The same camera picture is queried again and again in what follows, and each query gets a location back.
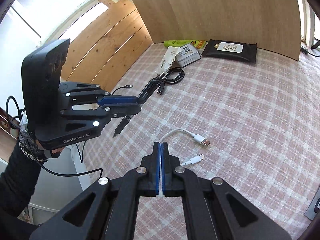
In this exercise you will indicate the checkered pink tablecloth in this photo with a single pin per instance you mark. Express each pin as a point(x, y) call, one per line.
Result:
point(257, 126)

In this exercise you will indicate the wooden plank board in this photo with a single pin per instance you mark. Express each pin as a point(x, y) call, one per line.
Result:
point(106, 49)

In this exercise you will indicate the black pen tool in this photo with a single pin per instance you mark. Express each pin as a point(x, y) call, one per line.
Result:
point(141, 99)

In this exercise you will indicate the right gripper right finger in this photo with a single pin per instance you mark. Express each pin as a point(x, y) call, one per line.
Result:
point(178, 181)

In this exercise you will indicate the black power strip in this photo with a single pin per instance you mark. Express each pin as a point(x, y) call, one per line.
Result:
point(304, 50)

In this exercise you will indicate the brown cardboard board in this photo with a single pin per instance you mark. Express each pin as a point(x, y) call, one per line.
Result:
point(272, 25)

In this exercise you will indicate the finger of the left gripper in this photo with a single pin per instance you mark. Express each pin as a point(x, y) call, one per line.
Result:
point(121, 110)
point(116, 99)

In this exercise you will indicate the small grey box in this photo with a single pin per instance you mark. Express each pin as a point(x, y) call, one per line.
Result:
point(188, 55)

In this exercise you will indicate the green snack packet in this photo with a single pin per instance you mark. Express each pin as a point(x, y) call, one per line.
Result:
point(199, 44)

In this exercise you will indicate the white small carton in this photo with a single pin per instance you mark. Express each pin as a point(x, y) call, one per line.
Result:
point(168, 59)

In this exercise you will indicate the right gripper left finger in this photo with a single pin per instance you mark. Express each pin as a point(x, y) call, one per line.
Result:
point(142, 181)

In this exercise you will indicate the left forearm black sleeve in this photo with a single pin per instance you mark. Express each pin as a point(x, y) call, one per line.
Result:
point(18, 183)

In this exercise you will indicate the black wet wipes pack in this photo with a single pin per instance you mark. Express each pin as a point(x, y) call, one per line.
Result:
point(231, 50)

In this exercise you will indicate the grey card with logo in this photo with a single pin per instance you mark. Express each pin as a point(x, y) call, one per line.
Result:
point(313, 208)

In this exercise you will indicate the person left hand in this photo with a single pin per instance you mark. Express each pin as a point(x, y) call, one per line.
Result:
point(50, 153)

